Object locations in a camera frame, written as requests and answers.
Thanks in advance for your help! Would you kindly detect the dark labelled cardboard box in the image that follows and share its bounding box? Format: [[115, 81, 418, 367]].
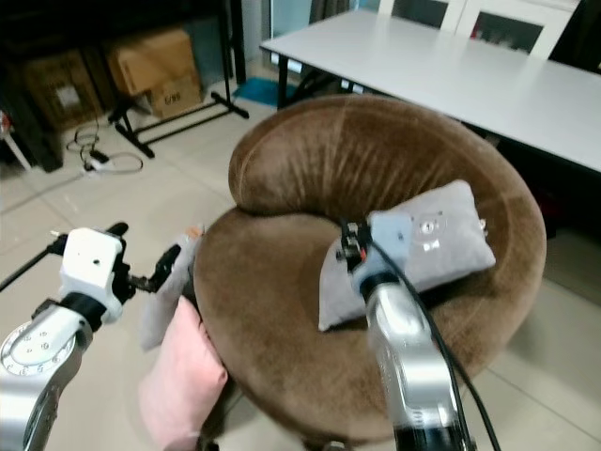
[[23, 54, 106, 132]]

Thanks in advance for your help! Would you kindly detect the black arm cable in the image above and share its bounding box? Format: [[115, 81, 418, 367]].
[[371, 240, 501, 451], [0, 235, 69, 293]]

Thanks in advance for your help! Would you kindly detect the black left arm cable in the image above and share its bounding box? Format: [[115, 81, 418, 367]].
[[0, 235, 69, 293]]

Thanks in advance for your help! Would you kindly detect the plain grey pillow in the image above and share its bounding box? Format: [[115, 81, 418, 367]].
[[139, 235, 198, 350]]

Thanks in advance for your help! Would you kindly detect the small printed cardboard box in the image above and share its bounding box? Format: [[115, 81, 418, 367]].
[[147, 75, 204, 120]]

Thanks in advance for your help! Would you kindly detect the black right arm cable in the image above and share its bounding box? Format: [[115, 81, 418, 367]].
[[371, 240, 501, 451]]

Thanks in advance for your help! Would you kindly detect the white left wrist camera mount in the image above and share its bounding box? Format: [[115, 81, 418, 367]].
[[58, 228, 125, 303]]

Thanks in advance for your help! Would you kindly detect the pink pillow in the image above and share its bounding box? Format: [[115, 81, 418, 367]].
[[138, 297, 230, 451]]

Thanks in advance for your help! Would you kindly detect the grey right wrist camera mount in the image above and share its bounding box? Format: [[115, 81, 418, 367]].
[[366, 210, 421, 272]]

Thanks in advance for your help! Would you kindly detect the white table with black legs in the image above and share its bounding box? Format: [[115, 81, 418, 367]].
[[260, 8, 601, 176]]

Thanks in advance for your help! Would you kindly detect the white power strip with cables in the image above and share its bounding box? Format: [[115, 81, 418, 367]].
[[70, 120, 145, 179]]

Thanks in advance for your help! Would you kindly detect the brown round velvet sofa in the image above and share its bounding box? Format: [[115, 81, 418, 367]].
[[193, 94, 547, 448]]

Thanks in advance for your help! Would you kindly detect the blue floor mat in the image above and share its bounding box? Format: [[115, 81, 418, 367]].
[[232, 77, 283, 108]]

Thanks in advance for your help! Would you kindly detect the black metal rack stand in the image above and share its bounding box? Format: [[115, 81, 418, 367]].
[[108, 0, 251, 159]]

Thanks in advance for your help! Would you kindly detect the large light cardboard box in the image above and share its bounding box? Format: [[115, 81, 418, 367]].
[[105, 28, 198, 97]]

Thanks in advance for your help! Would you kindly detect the grey pillow with bear print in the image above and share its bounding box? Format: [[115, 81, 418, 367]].
[[317, 179, 497, 332]]

